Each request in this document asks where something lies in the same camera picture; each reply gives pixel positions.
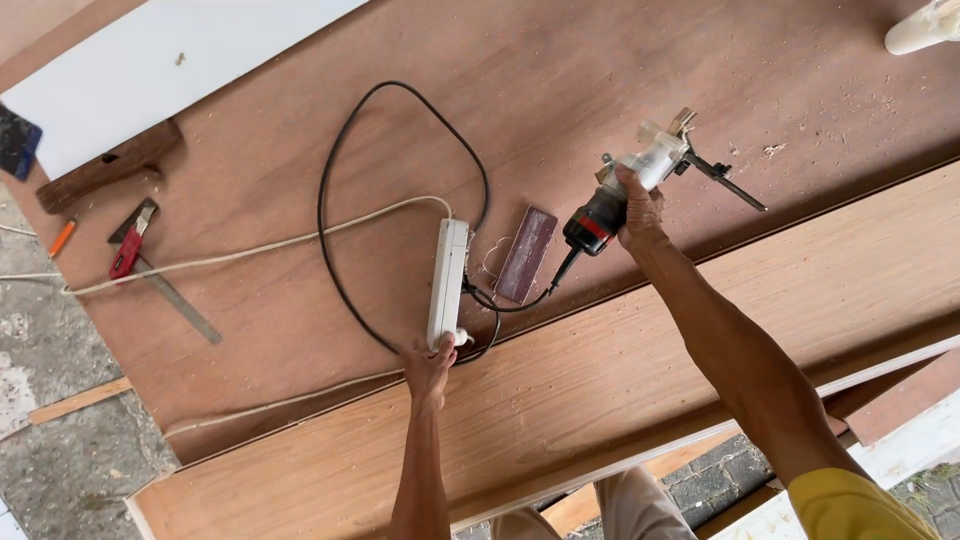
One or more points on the person's left hand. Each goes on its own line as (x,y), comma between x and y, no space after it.
(426,379)

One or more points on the person's right hand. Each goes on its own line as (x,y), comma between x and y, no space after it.
(643,221)

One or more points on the black red trim router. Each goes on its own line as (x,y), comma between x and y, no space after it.
(596,221)

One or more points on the white power strip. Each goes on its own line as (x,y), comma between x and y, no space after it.
(448,281)

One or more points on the maroon sandpaper block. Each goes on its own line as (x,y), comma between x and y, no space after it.
(526,253)

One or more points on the large reddish plywood sheet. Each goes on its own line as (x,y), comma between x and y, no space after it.
(600,75)

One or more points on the light wood grain panel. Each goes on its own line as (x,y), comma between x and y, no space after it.
(600,375)

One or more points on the light wooden plank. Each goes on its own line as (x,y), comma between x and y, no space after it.
(574,510)

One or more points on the beige trousers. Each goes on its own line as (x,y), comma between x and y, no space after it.
(645,510)

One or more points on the reddish brown board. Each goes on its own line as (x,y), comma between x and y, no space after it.
(904,405)

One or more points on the white glue bottle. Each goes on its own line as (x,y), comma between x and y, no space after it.
(921,31)

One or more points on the short wooden strip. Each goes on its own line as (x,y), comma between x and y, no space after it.
(79,401)

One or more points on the white painted plank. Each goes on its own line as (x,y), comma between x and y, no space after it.
(915,444)

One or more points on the yellow shirt sleeve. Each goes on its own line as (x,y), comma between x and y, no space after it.
(862,506)

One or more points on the brown wooden hand plane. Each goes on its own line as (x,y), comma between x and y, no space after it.
(109,166)

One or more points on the orange pencil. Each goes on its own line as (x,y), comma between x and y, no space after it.
(62,238)

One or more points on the white laminated board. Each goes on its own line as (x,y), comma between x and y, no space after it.
(150,67)

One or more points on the dark blue tool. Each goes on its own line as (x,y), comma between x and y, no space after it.
(16,142)

